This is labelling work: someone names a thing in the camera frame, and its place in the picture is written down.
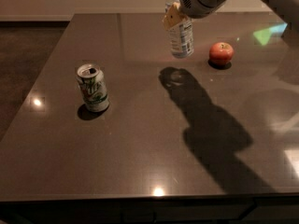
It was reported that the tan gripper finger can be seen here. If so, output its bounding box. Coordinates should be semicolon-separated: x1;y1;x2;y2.
163;2;188;30

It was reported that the blue plastic water bottle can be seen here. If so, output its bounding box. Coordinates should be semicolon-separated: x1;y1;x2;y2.
165;0;193;58

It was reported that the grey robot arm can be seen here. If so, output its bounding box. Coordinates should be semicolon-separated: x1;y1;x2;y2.
163;0;299;31

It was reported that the red apple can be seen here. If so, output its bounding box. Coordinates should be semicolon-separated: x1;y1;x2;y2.
209;42;235;66

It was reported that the green white soda can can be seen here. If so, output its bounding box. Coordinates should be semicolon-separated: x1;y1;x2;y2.
77;63;109;113

